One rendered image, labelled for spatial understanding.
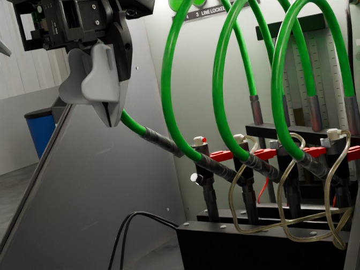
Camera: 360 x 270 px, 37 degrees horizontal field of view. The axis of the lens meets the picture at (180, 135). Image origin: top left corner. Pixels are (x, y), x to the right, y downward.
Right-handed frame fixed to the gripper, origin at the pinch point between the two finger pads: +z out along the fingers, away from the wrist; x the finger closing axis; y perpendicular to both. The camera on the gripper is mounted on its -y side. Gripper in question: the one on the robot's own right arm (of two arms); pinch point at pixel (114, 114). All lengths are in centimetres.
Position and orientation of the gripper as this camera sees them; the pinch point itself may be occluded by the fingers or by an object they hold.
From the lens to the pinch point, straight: 60.8
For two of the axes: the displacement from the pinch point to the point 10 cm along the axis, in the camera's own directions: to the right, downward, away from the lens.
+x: 7.7, -0.5, -6.4
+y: -6.0, 2.6, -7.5
